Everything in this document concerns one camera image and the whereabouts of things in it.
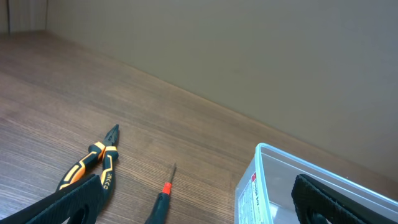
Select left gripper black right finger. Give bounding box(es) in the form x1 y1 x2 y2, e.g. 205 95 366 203
291 174 397 224

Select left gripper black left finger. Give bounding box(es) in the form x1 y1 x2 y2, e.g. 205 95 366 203
1 174 104 224

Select black red precision screwdriver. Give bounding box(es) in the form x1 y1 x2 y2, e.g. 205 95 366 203
145 163 177 224

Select clear plastic container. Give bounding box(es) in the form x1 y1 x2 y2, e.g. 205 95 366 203
234 143 397 223

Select orange black pliers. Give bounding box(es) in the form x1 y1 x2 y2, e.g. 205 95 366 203
56 124 119 203

